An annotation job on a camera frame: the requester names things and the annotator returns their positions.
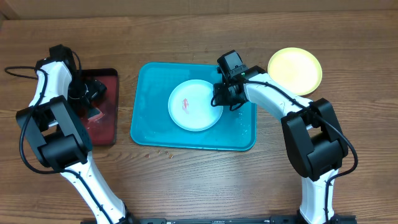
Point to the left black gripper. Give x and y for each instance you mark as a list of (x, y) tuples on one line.
[(95, 89)]

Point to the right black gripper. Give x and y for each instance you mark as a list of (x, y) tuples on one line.
[(219, 100)]

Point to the green and orange sponge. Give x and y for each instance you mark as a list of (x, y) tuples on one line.
[(92, 114)]

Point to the light blue plastic plate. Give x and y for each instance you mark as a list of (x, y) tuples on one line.
[(190, 108)]

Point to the yellow-green plastic plate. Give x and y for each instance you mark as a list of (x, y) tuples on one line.
[(295, 69)]

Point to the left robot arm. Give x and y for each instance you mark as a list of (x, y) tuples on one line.
[(53, 141)]

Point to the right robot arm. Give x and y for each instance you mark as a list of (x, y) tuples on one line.
[(313, 138)]

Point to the black and red tray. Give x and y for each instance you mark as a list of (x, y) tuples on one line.
[(102, 133)]

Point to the teal plastic serving tray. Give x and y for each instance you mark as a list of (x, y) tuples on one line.
[(152, 124)]

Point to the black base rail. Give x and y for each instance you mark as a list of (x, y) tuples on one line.
[(276, 219)]

